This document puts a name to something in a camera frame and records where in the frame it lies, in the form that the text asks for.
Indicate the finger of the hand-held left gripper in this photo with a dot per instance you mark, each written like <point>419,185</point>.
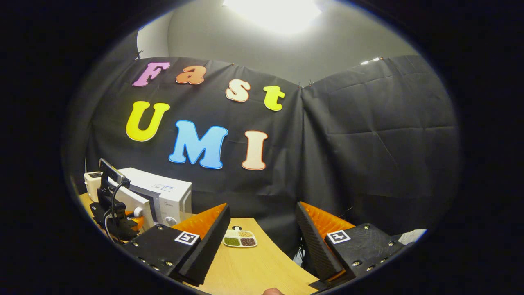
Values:
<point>138,223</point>

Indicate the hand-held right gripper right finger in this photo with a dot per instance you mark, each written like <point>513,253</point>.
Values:
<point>315,250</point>

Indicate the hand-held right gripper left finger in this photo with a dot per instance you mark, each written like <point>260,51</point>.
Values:
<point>204,250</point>

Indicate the white microwave oven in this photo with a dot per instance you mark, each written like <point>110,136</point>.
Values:
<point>163,192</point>

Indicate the white toaster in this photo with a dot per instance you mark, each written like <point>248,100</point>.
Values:
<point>92,184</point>

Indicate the white divided dish of beans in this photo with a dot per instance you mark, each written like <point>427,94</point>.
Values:
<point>240,238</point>

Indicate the small ceiling light panel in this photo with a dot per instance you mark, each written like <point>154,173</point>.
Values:
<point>370,61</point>

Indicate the large ceiling light panel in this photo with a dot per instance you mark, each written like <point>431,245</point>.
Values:
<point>274,12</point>

